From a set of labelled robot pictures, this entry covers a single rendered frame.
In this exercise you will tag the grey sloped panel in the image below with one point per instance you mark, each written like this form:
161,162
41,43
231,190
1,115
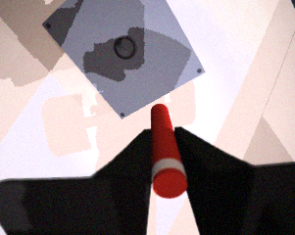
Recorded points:
133,51

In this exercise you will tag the red peg with white band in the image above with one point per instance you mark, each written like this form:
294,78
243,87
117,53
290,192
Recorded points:
168,173

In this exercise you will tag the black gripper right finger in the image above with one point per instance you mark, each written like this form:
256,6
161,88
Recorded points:
226,194

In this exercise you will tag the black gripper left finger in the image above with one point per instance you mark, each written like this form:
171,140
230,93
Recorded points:
114,200

